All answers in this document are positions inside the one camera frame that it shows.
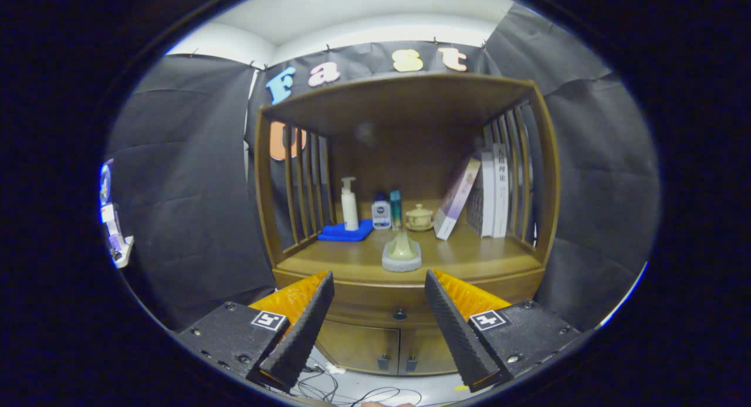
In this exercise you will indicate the pink purple book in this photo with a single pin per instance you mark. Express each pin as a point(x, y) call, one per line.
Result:
point(455, 202)

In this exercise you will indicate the white bottle with blue cap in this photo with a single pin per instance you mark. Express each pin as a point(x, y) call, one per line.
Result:
point(381, 214)

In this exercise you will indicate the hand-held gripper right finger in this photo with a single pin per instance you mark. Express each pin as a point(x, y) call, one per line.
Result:
point(460, 336)

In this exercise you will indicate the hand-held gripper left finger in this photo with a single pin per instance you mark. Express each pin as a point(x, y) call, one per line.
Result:
point(305, 336)

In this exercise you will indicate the wooden cabinet door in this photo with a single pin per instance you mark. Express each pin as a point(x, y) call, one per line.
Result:
point(358, 345)
point(428, 348)

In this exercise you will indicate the wooden countertop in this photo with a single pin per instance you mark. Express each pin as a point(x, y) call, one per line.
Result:
point(469, 254)

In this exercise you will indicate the dark drawer knob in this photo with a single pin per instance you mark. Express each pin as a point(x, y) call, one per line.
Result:
point(399, 314)

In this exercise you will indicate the wooden cabinet with slatted hutch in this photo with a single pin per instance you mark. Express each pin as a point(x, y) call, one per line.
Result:
point(399, 102)

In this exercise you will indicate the blue folded cloth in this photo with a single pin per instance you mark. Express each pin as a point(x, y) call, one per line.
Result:
point(346, 236)

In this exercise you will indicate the wooden drawer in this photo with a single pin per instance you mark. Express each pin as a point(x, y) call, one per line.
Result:
point(381, 304)

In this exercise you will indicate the teal transparent bottle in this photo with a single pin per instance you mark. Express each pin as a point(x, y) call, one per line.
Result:
point(396, 210)

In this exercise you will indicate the white book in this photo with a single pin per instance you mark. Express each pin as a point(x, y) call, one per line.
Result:
point(500, 190)

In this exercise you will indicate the beige lidded tea cup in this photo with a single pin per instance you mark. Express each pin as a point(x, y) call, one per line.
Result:
point(419, 218)

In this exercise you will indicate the white pump bottle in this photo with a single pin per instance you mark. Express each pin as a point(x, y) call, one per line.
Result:
point(350, 210)

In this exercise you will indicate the book with patterned cover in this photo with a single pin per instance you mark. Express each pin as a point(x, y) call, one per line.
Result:
point(487, 196)

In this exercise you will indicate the white shelf with colourful items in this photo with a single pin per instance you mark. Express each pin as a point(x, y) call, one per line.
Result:
point(108, 184)

